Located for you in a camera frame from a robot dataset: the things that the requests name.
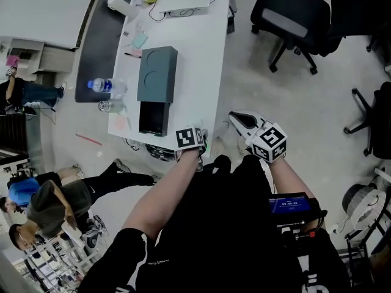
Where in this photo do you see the black office chair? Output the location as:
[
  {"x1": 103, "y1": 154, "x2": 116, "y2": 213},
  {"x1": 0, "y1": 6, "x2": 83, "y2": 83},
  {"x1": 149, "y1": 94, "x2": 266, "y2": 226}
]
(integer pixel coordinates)
[
  {"x1": 343, "y1": 81, "x2": 391, "y2": 161},
  {"x1": 250, "y1": 0, "x2": 333, "y2": 75},
  {"x1": 329, "y1": 0, "x2": 391, "y2": 55}
]

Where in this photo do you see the white shelving rack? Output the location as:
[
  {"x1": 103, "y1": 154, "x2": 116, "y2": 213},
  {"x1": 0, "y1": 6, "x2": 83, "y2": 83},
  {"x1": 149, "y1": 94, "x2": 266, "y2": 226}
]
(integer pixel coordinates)
[{"x1": 17, "y1": 233, "x2": 102, "y2": 293}]

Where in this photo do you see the clear water bottle blue label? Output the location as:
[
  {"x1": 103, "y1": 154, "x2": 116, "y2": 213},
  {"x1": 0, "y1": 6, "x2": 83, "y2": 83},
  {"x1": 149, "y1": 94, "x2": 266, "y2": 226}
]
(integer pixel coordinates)
[{"x1": 87, "y1": 77, "x2": 128, "y2": 94}]

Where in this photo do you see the person's black shirt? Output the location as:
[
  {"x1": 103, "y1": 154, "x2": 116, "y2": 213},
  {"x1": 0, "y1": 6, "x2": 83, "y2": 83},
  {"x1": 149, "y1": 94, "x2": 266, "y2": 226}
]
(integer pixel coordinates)
[{"x1": 77, "y1": 154, "x2": 353, "y2": 293}]

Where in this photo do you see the black backpack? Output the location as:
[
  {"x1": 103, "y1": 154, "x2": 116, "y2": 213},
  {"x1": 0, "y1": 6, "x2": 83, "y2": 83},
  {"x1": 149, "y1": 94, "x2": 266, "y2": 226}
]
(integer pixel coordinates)
[{"x1": 144, "y1": 143, "x2": 185, "y2": 162}]

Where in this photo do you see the dark green drawer box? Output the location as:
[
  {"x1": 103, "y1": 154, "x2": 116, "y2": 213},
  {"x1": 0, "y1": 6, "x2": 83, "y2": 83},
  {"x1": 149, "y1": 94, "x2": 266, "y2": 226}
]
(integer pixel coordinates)
[{"x1": 136, "y1": 45, "x2": 179, "y2": 139}]

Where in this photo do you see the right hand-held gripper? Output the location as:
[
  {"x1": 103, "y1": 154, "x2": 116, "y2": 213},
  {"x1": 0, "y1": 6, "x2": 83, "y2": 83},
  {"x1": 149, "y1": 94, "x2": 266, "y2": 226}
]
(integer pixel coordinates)
[{"x1": 228, "y1": 109, "x2": 289, "y2": 165}]

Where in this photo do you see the person's right forearm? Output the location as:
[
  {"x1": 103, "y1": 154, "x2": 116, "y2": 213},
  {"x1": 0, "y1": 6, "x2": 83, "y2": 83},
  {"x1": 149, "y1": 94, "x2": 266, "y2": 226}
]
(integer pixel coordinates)
[{"x1": 268, "y1": 156, "x2": 317, "y2": 201}]

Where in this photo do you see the black cable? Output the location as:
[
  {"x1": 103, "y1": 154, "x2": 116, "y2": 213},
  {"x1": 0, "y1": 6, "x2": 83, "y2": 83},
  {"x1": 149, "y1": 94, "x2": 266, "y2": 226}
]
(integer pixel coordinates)
[{"x1": 147, "y1": 0, "x2": 221, "y2": 21}]

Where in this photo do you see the person's left forearm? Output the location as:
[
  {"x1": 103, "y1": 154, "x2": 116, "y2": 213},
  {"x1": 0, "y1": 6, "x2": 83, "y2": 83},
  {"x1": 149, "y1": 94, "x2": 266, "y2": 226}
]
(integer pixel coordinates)
[{"x1": 121, "y1": 148, "x2": 209, "y2": 241}]

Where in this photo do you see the dark grey desk divider panel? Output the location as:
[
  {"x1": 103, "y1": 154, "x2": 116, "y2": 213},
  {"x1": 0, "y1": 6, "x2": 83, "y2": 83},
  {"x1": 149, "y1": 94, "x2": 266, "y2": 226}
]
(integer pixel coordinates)
[{"x1": 74, "y1": 0, "x2": 136, "y2": 104}]

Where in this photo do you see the steel thermos flask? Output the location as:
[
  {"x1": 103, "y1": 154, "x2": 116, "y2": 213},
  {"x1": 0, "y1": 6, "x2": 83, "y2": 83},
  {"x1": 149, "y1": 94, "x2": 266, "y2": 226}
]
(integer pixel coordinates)
[{"x1": 98, "y1": 99, "x2": 125, "y2": 114}]

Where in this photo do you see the green notepad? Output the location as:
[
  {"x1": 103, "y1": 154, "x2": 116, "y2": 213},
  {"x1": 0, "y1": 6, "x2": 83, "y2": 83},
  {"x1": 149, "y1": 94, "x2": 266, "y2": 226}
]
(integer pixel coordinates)
[{"x1": 131, "y1": 31, "x2": 150, "y2": 49}]

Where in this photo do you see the pink sticky note pad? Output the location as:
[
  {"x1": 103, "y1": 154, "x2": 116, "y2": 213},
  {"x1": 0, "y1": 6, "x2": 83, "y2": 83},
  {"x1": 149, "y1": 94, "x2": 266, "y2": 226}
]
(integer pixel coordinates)
[{"x1": 114, "y1": 115, "x2": 130, "y2": 131}]

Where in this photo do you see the grey cabinet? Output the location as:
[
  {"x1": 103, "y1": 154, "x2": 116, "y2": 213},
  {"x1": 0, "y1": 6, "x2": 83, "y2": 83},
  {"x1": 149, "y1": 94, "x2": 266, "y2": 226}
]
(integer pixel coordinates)
[{"x1": 5, "y1": 38, "x2": 76, "y2": 74}]

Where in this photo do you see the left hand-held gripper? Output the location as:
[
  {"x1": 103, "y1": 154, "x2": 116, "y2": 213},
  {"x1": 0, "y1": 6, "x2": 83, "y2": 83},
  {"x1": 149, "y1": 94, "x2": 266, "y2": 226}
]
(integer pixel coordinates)
[{"x1": 175, "y1": 126, "x2": 210, "y2": 150}]

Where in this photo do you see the grey white backpack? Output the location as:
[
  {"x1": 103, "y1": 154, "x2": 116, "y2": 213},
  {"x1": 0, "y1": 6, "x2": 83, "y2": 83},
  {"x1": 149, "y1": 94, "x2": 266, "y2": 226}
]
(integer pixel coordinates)
[{"x1": 341, "y1": 183, "x2": 388, "y2": 231}]

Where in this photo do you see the black recorder blue screen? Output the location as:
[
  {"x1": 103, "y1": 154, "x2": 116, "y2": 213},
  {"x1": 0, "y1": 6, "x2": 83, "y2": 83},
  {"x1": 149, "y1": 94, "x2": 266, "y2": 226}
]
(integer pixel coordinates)
[{"x1": 268, "y1": 192, "x2": 328, "y2": 235}]

